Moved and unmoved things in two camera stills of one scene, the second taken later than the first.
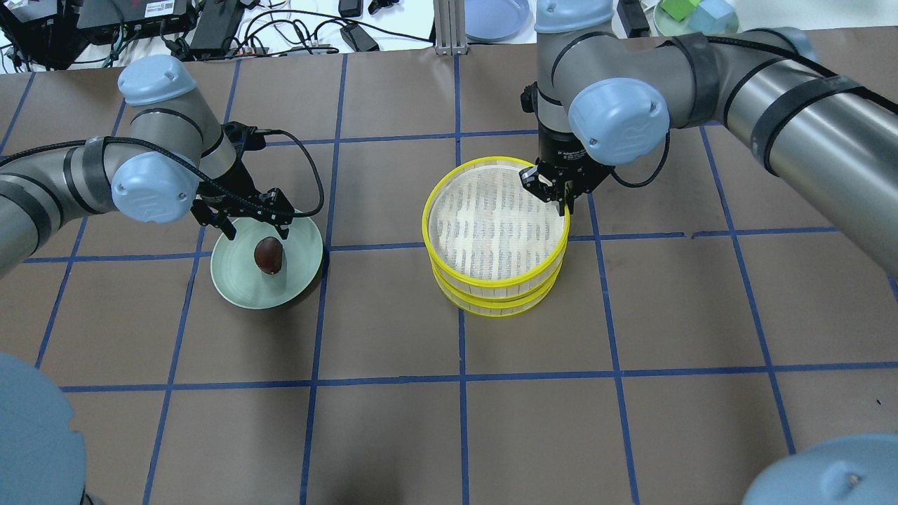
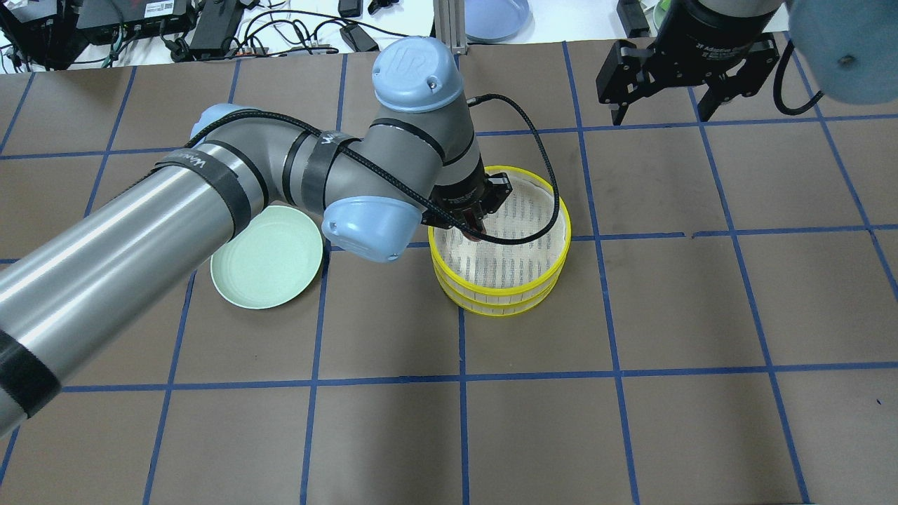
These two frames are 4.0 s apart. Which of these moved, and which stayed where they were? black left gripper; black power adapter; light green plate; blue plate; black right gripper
Moved: black left gripper; black right gripper
Stayed: black power adapter; blue plate; light green plate
